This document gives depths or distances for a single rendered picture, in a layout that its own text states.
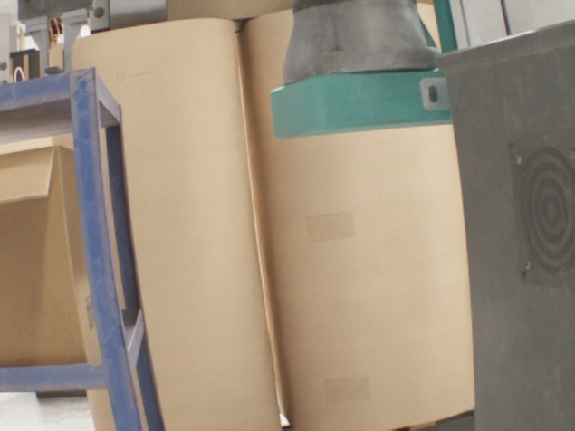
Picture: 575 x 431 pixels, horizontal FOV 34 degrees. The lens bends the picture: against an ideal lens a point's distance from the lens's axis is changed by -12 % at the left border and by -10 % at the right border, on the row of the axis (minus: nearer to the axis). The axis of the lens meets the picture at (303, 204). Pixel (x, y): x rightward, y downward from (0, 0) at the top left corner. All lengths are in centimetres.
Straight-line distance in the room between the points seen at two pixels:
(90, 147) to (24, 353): 29
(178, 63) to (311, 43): 85
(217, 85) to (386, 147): 35
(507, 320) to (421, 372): 120
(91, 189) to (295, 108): 27
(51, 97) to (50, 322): 29
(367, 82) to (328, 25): 8
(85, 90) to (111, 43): 75
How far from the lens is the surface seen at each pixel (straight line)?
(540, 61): 79
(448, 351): 209
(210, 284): 198
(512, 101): 84
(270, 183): 208
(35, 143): 362
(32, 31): 153
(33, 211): 127
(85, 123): 124
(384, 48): 112
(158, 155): 196
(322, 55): 113
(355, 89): 112
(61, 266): 127
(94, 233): 123
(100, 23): 210
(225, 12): 214
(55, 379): 127
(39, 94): 125
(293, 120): 117
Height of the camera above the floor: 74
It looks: 2 degrees down
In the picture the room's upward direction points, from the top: 6 degrees counter-clockwise
